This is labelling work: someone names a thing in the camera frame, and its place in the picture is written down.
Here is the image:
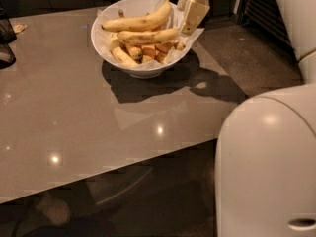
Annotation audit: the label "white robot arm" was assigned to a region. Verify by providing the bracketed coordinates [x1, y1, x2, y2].
[214, 0, 316, 237]

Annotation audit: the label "spotted yellow banana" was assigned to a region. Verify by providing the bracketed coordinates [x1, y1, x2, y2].
[118, 28, 179, 45]

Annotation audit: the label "small crumpled paper scrap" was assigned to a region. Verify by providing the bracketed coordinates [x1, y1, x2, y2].
[13, 24, 27, 34]

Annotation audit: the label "dark slatted cabinet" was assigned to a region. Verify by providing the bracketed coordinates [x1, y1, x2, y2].
[236, 0, 294, 47]

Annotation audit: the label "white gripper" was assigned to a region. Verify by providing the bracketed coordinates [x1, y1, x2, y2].
[177, 0, 210, 35]

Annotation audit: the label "black mesh container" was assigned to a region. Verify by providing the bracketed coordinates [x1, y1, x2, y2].
[0, 6, 17, 69]

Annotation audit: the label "top long yellow banana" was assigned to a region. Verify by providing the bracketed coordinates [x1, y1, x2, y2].
[102, 0, 172, 33]

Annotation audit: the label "white paper bowl liner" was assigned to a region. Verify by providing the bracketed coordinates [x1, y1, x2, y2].
[95, 0, 205, 71]

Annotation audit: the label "lower left small banana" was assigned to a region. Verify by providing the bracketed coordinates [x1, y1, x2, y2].
[110, 33, 138, 68]

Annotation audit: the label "short banana piece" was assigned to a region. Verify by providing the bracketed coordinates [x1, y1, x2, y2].
[125, 44, 142, 60]

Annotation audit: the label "orange fruit chunks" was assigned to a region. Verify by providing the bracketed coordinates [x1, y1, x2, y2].
[141, 41, 186, 63]

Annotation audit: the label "white ceramic bowl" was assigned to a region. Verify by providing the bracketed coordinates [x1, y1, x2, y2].
[90, 0, 196, 80]

